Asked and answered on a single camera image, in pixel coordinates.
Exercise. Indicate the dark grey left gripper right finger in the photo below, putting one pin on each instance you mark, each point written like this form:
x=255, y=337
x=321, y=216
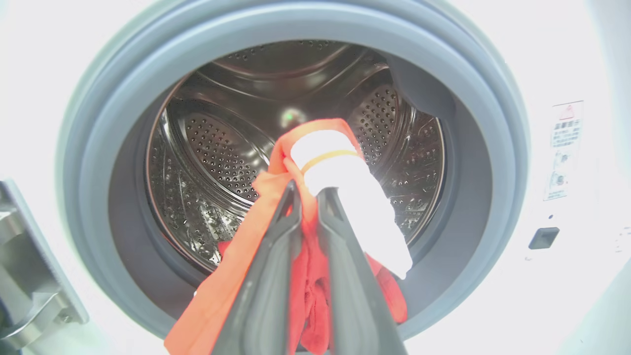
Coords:
x=357, y=301

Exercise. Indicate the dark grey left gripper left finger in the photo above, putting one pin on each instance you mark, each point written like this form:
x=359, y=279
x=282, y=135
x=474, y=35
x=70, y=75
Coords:
x=266, y=291

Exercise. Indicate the orange-red garment with white sleeve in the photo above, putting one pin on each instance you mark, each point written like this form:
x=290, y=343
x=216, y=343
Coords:
x=325, y=162

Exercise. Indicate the white front-load washing machine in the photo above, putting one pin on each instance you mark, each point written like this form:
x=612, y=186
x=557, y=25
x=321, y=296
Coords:
x=552, y=59

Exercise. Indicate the perforated steel washer drum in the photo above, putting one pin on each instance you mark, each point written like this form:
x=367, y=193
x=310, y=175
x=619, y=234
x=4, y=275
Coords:
x=222, y=148

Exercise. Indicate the dark door latch socket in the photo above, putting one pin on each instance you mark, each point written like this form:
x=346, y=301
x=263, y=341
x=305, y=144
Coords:
x=543, y=238

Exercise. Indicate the grey rubber door gasket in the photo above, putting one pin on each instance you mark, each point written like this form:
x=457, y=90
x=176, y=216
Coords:
x=118, y=123

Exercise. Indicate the metal washer door hinge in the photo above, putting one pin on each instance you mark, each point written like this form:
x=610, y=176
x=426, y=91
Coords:
x=27, y=276

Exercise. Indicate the warning label sticker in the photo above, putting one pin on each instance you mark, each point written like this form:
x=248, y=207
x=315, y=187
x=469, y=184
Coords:
x=564, y=150

